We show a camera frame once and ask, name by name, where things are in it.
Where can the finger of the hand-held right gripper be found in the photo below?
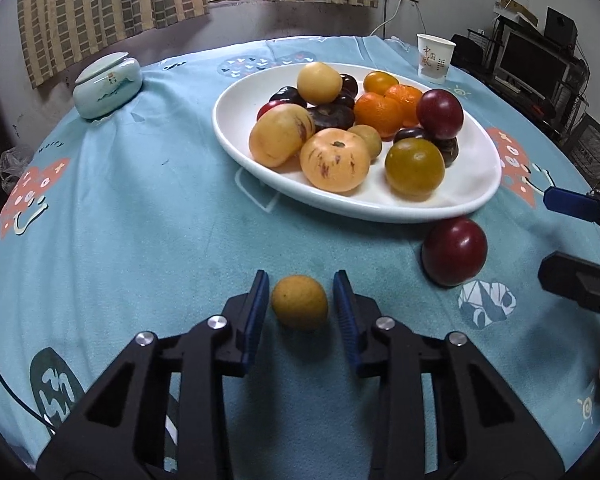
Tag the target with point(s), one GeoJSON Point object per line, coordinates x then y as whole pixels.
{"type": "Point", "coordinates": [565, 272]}
{"type": "Point", "coordinates": [565, 200]}

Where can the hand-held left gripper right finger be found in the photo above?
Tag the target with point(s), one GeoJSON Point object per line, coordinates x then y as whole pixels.
{"type": "Point", "coordinates": [345, 320]}

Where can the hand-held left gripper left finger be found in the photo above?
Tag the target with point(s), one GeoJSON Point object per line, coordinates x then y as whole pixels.
{"type": "Point", "coordinates": [256, 320]}

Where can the yellow round lime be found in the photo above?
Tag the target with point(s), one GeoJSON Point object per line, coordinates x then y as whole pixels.
{"type": "Point", "coordinates": [300, 302]}

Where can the white oval plate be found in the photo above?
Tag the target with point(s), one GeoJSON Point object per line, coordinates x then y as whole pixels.
{"type": "Point", "coordinates": [472, 185]}

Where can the dark red plum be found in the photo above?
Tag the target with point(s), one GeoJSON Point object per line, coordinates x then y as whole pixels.
{"type": "Point", "coordinates": [454, 251]}

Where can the yellow green tomato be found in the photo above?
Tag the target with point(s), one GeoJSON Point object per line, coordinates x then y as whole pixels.
{"type": "Point", "coordinates": [414, 167]}

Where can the large striped tan pepino melon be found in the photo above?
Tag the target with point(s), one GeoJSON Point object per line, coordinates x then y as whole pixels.
{"type": "Point", "coordinates": [335, 160]}

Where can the small dark cherry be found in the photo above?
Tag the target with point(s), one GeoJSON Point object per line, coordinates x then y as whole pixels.
{"type": "Point", "coordinates": [410, 134]}

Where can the small green round fruit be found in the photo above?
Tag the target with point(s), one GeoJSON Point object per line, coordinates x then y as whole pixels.
{"type": "Point", "coordinates": [367, 140]}

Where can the yellow oblong pepino melon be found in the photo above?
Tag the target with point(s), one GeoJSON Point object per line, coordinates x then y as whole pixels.
{"type": "Point", "coordinates": [277, 137]}

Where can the orange mandarin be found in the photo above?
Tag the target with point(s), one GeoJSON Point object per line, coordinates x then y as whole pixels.
{"type": "Point", "coordinates": [377, 114]}
{"type": "Point", "coordinates": [407, 100]}

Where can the small red tomato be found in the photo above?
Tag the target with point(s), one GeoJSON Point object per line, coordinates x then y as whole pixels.
{"type": "Point", "coordinates": [267, 109]}

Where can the small orange tomato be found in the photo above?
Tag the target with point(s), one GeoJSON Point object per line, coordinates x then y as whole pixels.
{"type": "Point", "coordinates": [380, 82]}

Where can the pale yellow round pepino melon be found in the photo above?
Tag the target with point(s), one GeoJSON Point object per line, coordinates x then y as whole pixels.
{"type": "Point", "coordinates": [320, 82]}

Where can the black mesh chair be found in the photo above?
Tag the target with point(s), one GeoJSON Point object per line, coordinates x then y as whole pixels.
{"type": "Point", "coordinates": [597, 150]}

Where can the black computer monitor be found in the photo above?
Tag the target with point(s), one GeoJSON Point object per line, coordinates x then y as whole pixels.
{"type": "Point", "coordinates": [530, 62]}

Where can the black speaker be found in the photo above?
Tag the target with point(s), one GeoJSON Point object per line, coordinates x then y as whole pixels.
{"type": "Point", "coordinates": [560, 25]}

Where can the black hat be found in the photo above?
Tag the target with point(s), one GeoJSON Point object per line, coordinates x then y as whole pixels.
{"type": "Point", "coordinates": [467, 47]}

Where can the white paper cup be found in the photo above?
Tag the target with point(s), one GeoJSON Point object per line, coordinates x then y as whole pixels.
{"type": "Point", "coordinates": [435, 60]}

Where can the yellow cardboard box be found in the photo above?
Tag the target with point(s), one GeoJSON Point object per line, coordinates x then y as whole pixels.
{"type": "Point", "coordinates": [515, 7]}

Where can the pale green ceramic jar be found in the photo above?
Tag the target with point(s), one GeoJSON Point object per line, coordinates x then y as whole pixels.
{"type": "Point", "coordinates": [107, 87]}

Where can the clear plastic bag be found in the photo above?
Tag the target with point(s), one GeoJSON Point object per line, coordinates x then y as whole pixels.
{"type": "Point", "coordinates": [15, 170]}

